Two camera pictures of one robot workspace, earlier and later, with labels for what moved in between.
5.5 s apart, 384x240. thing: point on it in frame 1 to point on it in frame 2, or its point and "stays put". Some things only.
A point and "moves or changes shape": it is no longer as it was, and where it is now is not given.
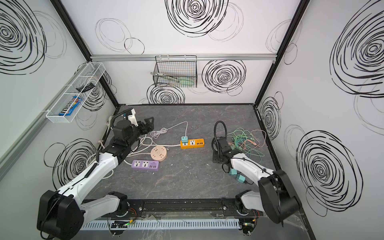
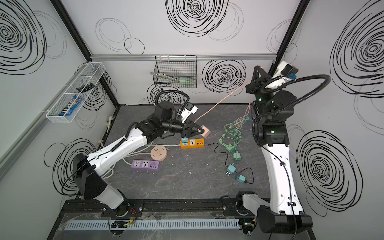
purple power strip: (145, 164) stays put
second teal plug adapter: (241, 178) stays put
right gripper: (218, 144) to (256, 85)
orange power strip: (193, 143) stays put
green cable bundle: (243, 140) moves or changes shape
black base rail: (212, 208) stays put
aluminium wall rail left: (9, 155) stays put
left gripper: (145, 126) to (185, 130)
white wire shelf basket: (67, 107) stays put
